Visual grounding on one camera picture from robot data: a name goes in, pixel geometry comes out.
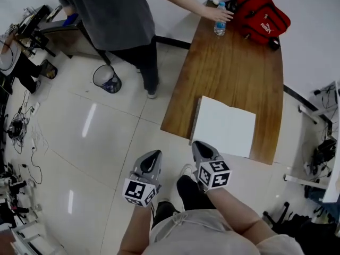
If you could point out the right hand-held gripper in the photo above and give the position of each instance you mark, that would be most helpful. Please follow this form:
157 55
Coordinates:
215 174

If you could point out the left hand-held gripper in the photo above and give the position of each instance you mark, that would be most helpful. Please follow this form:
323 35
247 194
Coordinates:
144 177

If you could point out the blue cover notebook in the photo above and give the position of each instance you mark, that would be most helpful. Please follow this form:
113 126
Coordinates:
228 126

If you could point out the person's left forearm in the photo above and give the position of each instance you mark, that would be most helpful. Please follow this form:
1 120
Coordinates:
136 230

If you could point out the person's right forearm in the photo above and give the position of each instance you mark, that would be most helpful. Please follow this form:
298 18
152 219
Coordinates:
236 214

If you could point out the person's white shoe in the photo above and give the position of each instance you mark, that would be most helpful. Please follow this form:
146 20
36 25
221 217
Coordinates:
186 171

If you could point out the person's black trousers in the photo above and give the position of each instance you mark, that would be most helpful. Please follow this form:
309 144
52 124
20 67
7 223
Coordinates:
191 193

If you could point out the person's white shirt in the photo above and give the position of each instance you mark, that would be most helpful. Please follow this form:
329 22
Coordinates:
199 238

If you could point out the black mesh waste basket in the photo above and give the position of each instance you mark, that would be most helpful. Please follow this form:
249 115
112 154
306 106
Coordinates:
107 78

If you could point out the wooden table with black legs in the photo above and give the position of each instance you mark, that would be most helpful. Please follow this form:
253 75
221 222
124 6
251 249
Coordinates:
239 70

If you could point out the black computer case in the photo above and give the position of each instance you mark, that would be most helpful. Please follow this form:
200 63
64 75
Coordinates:
324 151

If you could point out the white desk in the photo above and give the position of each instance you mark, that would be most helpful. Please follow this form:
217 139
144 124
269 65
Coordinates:
333 169

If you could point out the white power strip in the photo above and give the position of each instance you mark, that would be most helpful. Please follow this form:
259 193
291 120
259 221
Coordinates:
35 108

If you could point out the small black round object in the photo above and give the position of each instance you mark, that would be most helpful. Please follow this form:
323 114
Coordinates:
274 43

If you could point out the black waste basket with rubbish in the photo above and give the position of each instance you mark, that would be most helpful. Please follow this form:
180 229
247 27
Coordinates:
49 69

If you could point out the clear plastic water bottle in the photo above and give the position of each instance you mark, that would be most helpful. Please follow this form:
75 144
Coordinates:
220 26

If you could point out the dark wooden cabinet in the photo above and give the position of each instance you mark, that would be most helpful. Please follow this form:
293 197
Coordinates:
66 41

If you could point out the red bag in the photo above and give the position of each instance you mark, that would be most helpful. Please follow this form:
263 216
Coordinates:
261 17

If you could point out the blue object on cabinet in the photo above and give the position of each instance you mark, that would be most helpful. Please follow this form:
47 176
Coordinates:
71 19

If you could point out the small black side table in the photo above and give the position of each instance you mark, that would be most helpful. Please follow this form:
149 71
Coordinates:
34 28

